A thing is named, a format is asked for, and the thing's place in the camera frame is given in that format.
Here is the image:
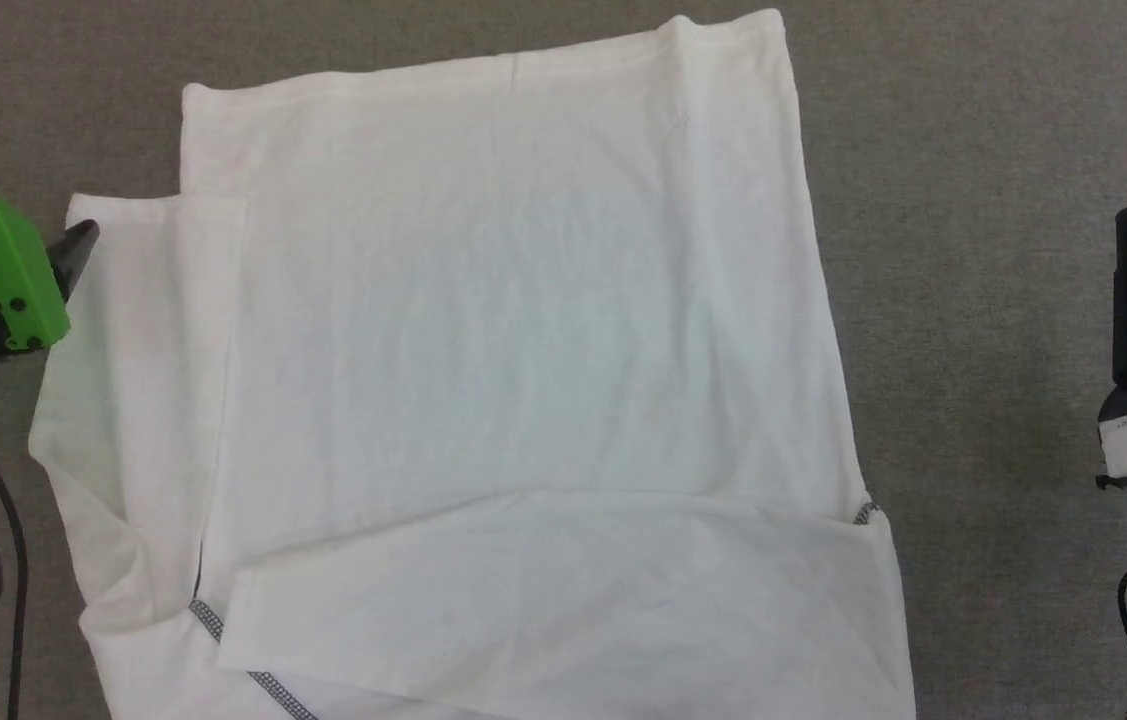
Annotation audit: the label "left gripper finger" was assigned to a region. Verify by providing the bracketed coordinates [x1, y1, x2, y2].
[47, 219, 102, 303]

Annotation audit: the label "white t-shirt with grey stitching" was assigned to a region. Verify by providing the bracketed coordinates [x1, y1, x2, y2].
[27, 8, 918, 720]

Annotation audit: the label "grey fabric padded surface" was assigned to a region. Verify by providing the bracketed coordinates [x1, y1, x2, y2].
[0, 0, 1127, 720]

